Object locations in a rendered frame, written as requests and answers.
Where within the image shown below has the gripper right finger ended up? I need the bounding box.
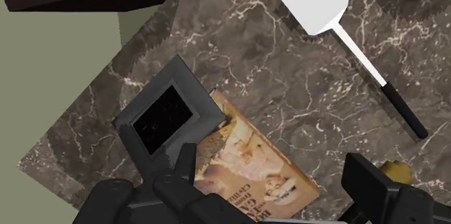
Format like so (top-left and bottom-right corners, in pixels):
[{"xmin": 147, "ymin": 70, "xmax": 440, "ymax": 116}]
[{"xmin": 338, "ymin": 152, "xmax": 451, "ymax": 224}]

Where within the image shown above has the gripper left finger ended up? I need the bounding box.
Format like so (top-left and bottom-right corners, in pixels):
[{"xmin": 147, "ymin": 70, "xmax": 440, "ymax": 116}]
[{"xmin": 72, "ymin": 142, "xmax": 255, "ymax": 224}]

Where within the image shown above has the tan illustrated book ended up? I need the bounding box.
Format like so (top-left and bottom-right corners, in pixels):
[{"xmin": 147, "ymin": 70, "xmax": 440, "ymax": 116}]
[{"xmin": 192, "ymin": 90, "xmax": 321, "ymax": 221}]

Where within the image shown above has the small yellow object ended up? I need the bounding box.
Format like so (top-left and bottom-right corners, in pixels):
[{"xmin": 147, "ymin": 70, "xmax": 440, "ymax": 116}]
[{"xmin": 379, "ymin": 160, "xmax": 415, "ymax": 186}]

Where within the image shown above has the grey square box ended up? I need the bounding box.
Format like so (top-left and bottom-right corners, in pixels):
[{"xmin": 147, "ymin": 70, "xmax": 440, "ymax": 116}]
[{"xmin": 112, "ymin": 53, "xmax": 227, "ymax": 182}]

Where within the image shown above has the white spatula with black handle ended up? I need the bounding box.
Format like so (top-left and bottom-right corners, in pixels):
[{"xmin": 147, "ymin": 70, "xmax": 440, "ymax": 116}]
[{"xmin": 278, "ymin": 0, "xmax": 429, "ymax": 140}]

